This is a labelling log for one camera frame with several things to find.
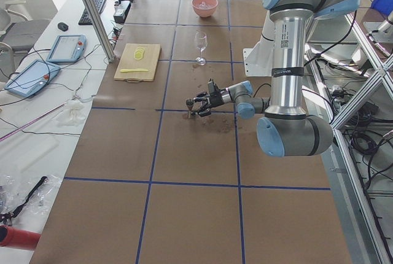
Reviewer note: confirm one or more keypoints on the red cylinder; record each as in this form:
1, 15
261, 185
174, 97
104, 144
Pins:
18, 239

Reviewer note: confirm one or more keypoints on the steel cocktail jigger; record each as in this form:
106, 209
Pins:
190, 104

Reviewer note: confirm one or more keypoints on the clear ice cubes pile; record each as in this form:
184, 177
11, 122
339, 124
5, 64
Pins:
204, 5

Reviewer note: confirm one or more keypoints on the bamboo cutting board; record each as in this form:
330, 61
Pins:
149, 61

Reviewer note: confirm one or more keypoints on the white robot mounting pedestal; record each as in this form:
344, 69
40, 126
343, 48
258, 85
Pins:
258, 61

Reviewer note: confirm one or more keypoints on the yellow plastic knife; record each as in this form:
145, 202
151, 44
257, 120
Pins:
134, 70

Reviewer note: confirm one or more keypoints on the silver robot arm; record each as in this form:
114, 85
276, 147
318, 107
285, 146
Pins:
284, 128

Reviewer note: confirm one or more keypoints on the clear wine glass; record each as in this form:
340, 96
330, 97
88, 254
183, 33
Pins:
201, 42

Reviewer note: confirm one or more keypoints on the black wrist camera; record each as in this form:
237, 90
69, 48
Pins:
212, 87

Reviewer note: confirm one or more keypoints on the blue teach pendant far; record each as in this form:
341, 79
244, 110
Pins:
67, 49

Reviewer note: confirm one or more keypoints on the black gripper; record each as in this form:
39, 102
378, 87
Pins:
215, 100

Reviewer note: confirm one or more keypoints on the grey office chair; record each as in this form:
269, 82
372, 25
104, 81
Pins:
18, 33

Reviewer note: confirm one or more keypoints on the pink bowl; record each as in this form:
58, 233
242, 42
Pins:
203, 12

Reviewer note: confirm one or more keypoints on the blue teach pendant near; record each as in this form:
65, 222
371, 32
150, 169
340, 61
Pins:
33, 78

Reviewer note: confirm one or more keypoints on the black computer mouse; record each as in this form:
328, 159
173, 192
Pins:
62, 26

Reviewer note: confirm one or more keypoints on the aluminium frame post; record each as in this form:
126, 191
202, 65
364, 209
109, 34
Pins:
99, 29

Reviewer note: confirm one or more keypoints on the blue teach pendant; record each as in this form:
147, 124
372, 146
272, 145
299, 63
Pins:
67, 49
33, 78

